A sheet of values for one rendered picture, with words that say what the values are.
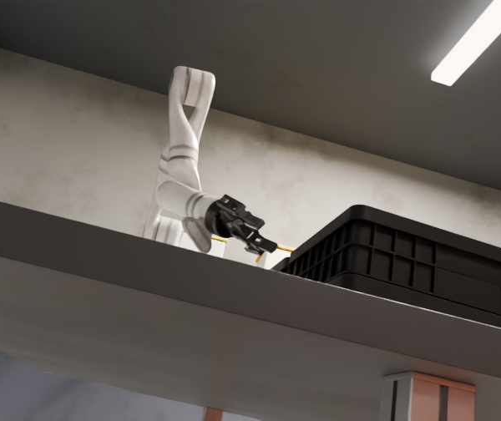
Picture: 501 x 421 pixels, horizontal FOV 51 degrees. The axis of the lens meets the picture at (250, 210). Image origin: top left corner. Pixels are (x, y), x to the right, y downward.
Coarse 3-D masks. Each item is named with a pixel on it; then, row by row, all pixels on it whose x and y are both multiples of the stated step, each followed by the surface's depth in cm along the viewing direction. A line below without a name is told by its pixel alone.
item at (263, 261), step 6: (282, 246) 311; (288, 246) 312; (264, 252) 318; (276, 252) 311; (282, 252) 311; (288, 252) 312; (258, 258) 337; (264, 258) 312; (270, 258) 308; (276, 258) 309; (282, 258) 310; (258, 264) 332; (264, 264) 308; (270, 264) 307
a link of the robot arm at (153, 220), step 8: (160, 160) 139; (160, 168) 138; (160, 176) 139; (168, 176) 138; (160, 184) 139; (152, 200) 143; (152, 208) 142; (160, 208) 143; (152, 216) 143; (160, 216) 148; (144, 224) 147; (152, 224) 144; (144, 232) 145; (152, 232) 144
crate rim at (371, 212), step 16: (352, 208) 79; (368, 208) 78; (336, 224) 83; (384, 224) 78; (400, 224) 79; (416, 224) 80; (320, 240) 88; (432, 240) 79; (448, 240) 80; (464, 240) 81; (496, 256) 82
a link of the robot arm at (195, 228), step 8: (200, 200) 107; (208, 200) 106; (200, 208) 106; (200, 216) 105; (184, 224) 102; (192, 224) 103; (200, 224) 104; (192, 232) 103; (200, 232) 105; (208, 232) 106; (192, 240) 104; (200, 240) 105; (208, 240) 106; (200, 248) 106; (208, 248) 107
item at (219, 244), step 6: (186, 234) 306; (186, 240) 305; (216, 240) 310; (222, 240) 308; (180, 246) 303; (186, 246) 303; (192, 246) 304; (216, 246) 306; (222, 246) 307; (210, 252) 305; (216, 252) 305; (222, 252) 306
